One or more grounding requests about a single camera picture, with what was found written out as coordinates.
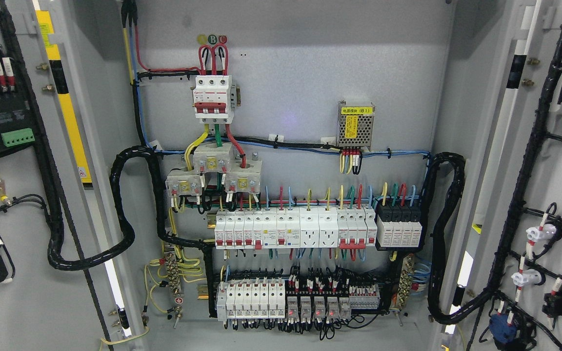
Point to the yellow terminal post block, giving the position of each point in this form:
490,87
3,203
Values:
3,195

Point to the white DIN breaker row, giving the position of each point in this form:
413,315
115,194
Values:
317,227

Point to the right brass ground bar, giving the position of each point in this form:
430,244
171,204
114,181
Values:
405,282

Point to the grey current transformer left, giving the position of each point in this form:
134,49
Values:
184,183

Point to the grey cabinet door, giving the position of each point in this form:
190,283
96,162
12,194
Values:
520,248
43,309

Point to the black surge protector module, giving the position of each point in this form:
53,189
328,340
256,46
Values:
399,228

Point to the metal mesh power supply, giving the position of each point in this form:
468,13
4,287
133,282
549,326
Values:
355,124

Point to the lower relay and breaker row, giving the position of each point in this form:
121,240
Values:
298,299

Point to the grey current transformer middle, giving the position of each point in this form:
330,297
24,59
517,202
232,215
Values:
210,158

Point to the left brass ground bar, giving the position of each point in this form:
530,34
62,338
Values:
172,273

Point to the red white main breaker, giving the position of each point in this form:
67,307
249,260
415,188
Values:
214,99

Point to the brass ground bar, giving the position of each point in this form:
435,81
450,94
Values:
172,273
405,282

